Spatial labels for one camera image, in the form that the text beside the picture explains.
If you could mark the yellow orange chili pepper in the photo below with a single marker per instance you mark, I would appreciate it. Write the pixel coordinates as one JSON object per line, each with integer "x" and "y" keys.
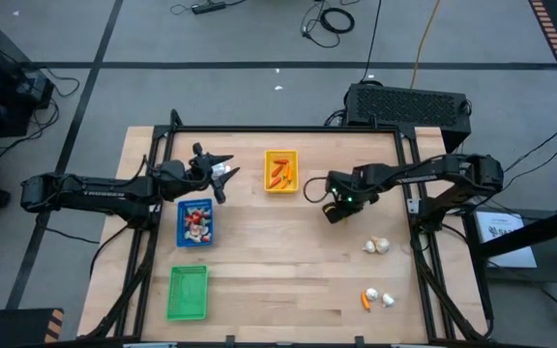
{"x": 284, "y": 184}

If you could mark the black equipment rack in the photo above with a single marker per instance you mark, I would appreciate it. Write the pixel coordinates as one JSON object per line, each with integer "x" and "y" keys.
{"x": 3, "y": 82}

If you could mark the black power strip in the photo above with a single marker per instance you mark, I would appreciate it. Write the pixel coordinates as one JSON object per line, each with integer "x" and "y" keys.
{"x": 208, "y": 7}

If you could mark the black metal stand beam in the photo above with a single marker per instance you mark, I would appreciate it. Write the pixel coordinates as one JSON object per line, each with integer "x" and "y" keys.
{"x": 535, "y": 232}

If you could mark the small white mushroom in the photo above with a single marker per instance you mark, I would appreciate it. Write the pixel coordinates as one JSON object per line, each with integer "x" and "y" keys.
{"x": 188, "y": 212}

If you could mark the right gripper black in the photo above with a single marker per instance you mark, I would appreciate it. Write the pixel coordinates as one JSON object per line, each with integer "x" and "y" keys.
{"x": 351, "y": 188}

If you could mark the green plastic basket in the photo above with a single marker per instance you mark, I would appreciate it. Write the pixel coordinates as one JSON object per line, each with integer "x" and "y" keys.
{"x": 186, "y": 282}

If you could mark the silver mounting plate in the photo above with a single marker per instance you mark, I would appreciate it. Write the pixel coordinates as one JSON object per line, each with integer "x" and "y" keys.
{"x": 415, "y": 205}

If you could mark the dark grey side table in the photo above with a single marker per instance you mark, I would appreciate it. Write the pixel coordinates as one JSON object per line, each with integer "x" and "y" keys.
{"x": 554, "y": 273}

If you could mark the yellow plastic basket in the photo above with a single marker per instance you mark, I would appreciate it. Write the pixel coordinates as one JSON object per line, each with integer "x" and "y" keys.
{"x": 269, "y": 154}

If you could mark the large white garlic bulb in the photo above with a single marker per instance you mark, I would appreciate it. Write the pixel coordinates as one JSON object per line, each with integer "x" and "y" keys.
{"x": 221, "y": 169}

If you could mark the white printed paper sheet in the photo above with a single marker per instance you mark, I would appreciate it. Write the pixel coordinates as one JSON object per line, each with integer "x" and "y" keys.
{"x": 506, "y": 239}

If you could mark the large red chili pepper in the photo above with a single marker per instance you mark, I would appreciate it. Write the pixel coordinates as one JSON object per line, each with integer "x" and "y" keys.
{"x": 281, "y": 161}

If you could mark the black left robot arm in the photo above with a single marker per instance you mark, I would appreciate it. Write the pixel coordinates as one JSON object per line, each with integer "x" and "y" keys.
{"x": 90, "y": 191}

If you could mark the small white garlic bulb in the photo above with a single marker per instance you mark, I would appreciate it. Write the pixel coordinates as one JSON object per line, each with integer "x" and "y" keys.
{"x": 369, "y": 247}

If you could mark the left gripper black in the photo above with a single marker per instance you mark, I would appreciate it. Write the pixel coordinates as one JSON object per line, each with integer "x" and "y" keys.
{"x": 201, "y": 174}

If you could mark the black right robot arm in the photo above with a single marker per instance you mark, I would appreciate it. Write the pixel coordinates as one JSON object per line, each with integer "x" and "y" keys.
{"x": 428, "y": 169}

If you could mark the blue plastic basket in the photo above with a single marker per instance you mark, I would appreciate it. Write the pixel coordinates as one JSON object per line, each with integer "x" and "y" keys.
{"x": 182, "y": 241}

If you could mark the orange carrot piece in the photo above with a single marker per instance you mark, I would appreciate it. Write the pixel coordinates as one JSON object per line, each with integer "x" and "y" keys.
{"x": 288, "y": 172}

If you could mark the orange carrot toy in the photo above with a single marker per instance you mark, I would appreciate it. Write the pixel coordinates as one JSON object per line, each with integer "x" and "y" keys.
{"x": 277, "y": 170}

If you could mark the black metal table frame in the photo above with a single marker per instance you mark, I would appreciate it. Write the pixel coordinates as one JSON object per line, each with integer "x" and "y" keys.
{"x": 283, "y": 129}

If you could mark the black mesh computer case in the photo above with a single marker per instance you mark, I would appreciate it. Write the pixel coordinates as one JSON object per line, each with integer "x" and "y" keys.
{"x": 406, "y": 108}

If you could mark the large white mushroom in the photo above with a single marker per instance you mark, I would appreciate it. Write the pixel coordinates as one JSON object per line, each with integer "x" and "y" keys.
{"x": 205, "y": 222}

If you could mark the red cap mushroom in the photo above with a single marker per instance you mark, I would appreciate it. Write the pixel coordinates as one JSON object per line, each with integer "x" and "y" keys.
{"x": 196, "y": 217}

